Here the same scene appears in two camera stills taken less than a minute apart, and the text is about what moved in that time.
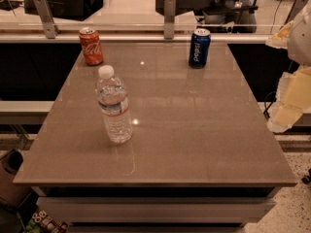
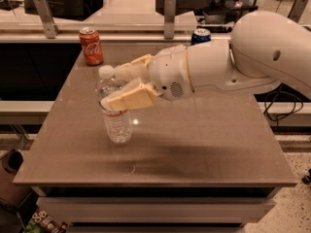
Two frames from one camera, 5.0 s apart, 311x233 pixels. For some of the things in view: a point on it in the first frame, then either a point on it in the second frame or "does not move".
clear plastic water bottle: x=113 y=101 does not move
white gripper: x=301 y=41 to x=169 y=71
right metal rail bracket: x=296 y=6 does not move
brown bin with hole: x=10 y=192 does not move
